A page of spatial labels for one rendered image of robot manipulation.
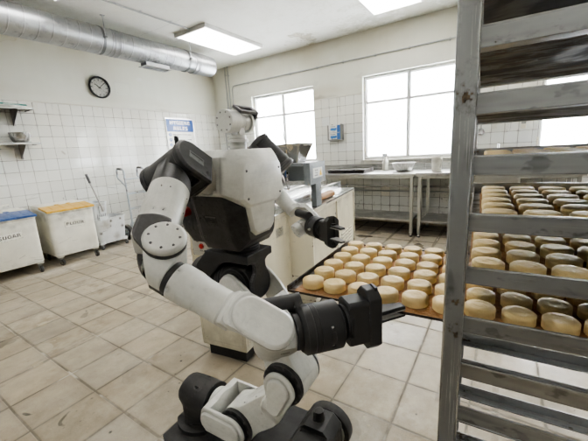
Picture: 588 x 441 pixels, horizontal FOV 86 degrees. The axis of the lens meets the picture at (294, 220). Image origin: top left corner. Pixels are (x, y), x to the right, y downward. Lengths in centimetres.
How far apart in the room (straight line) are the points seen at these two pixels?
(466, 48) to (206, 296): 55
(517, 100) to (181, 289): 59
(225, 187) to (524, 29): 67
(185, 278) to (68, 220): 440
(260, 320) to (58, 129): 529
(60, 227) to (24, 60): 221
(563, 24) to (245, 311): 59
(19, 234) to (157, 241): 423
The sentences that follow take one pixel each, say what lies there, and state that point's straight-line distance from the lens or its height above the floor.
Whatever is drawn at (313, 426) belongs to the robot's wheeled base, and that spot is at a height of 21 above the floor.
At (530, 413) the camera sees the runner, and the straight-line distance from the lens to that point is 125.
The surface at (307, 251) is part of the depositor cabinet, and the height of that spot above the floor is 52.
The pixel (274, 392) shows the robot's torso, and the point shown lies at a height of 54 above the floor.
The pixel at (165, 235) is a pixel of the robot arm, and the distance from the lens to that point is 62.
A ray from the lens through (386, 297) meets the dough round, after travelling 68.
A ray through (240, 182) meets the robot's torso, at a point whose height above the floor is 119.
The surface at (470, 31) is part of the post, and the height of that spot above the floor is 141.
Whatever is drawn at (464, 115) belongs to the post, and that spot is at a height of 130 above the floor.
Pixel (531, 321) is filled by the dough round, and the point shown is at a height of 97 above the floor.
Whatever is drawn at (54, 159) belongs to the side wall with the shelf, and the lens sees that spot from 561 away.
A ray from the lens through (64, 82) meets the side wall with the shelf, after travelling 584.
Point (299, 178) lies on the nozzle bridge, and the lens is 238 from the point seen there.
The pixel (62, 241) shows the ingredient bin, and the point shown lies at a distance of 498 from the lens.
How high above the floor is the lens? 127
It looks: 12 degrees down
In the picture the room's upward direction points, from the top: 3 degrees counter-clockwise
